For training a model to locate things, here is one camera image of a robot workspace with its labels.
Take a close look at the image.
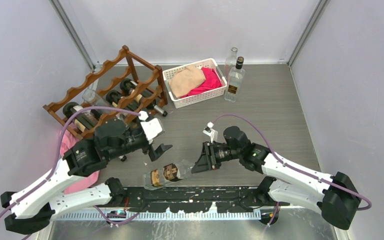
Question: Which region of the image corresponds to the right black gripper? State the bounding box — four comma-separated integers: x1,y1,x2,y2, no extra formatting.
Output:
191,140,242,173

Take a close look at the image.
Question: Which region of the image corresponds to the clear bottle black cap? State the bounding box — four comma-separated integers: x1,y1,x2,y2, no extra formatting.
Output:
224,56,246,103
143,160,193,191

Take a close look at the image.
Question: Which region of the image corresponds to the silver-neck dark wine bottle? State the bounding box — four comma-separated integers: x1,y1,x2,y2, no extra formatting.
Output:
118,155,127,162

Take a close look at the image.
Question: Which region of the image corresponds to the black-neck green wine bottle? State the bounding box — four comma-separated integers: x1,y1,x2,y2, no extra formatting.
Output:
105,90,140,122

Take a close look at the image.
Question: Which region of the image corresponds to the clear drinking glass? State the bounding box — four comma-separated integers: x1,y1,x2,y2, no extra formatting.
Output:
82,89,116,120

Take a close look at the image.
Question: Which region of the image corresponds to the clear glass bottle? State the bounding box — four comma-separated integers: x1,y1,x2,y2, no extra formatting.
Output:
224,47,238,77

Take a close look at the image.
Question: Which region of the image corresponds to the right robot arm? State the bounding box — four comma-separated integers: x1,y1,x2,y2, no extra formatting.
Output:
191,126,362,230

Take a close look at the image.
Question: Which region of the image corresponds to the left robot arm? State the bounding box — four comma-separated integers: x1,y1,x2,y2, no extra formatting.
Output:
0,118,170,235

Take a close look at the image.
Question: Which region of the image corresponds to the brown wooden wine rack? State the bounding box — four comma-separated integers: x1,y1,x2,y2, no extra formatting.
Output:
43,45,168,126

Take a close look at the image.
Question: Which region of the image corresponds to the white plastic basket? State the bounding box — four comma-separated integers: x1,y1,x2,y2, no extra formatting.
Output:
162,58,227,109

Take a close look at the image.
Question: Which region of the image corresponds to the beige cloth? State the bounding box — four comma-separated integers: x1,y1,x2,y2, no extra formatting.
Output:
168,65,206,99

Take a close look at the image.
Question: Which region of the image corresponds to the magenta cloth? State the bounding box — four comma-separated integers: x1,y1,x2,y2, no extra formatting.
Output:
181,67,223,98

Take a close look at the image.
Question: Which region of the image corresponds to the pink cloth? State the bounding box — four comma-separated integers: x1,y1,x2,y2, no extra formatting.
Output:
58,127,101,196

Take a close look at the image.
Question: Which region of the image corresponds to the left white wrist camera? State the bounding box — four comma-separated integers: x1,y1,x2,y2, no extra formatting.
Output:
138,110,165,143

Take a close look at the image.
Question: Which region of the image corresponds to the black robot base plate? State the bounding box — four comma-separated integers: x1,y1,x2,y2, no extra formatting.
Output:
101,186,276,214

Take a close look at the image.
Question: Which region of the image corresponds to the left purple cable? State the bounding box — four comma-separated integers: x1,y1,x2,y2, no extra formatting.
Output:
0,106,143,240

